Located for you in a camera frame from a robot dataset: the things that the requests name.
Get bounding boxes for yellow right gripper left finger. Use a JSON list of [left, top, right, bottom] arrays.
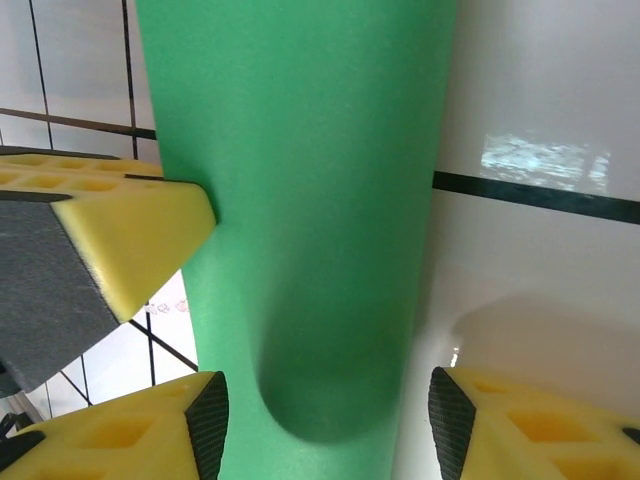
[[0, 370, 230, 480]]

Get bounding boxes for green square paper sheet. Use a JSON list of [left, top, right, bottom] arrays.
[[133, 0, 457, 480]]

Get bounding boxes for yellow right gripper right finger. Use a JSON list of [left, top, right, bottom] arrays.
[[428, 366, 640, 480]]

